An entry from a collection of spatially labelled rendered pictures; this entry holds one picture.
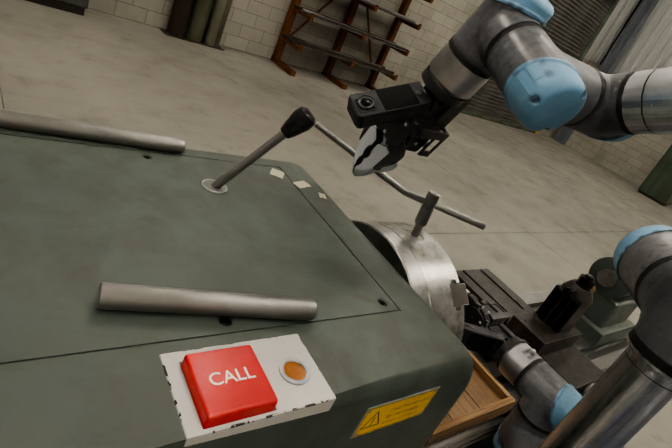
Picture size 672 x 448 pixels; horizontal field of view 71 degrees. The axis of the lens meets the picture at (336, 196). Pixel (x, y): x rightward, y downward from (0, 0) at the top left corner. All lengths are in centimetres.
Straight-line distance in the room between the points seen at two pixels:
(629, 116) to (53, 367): 61
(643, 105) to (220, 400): 52
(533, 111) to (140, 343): 44
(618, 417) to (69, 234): 72
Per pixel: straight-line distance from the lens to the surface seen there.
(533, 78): 55
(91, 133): 69
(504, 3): 63
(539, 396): 96
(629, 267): 85
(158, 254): 52
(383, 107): 65
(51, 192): 58
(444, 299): 80
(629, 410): 80
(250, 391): 40
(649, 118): 63
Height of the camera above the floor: 156
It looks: 23 degrees down
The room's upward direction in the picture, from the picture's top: 25 degrees clockwise
